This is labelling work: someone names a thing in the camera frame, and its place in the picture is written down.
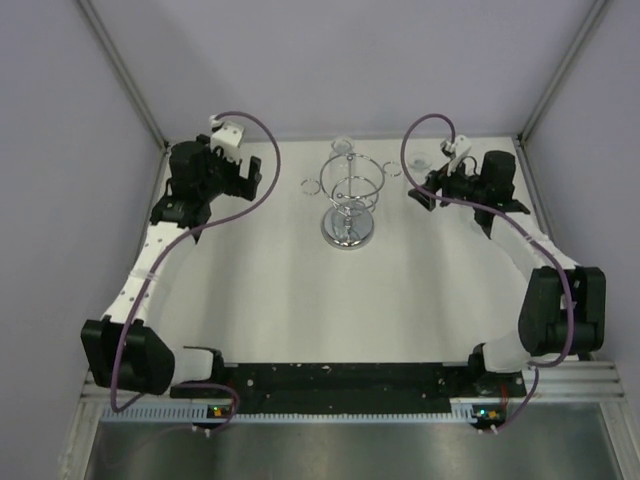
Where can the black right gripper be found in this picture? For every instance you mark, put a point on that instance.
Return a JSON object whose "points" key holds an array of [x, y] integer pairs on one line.
{"points": [[438, 180]]}

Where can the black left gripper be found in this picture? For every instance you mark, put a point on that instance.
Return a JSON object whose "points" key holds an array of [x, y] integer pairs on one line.
{"points": [[241, 187]]}

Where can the clear ribbed wine glass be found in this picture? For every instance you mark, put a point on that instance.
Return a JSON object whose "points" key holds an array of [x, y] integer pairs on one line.
{"points": [[420, 162]]}

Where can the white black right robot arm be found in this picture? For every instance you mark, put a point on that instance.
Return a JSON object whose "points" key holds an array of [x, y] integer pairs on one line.
{"points": [[564, 306]]}

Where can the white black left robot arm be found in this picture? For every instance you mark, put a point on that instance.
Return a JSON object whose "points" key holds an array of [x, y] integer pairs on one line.
{"points": [[124, 346]]}

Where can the chrome wine glass rack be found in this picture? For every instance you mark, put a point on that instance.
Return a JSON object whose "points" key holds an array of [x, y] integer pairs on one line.
{"points": [[352, 183]]}

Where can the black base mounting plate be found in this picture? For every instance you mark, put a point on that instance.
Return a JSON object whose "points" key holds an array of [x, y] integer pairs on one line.
{"points": [[326, 403]]}

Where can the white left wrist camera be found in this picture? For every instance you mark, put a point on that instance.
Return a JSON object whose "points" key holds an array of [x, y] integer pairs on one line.
{"points": [[225, 134]]}

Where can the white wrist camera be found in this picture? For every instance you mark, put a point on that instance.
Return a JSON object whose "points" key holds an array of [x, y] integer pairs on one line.
{"points": [[455, 151], [225, 134]]}

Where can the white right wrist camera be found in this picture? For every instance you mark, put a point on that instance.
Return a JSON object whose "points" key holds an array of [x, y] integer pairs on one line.
{"points": [[455, 151]]}

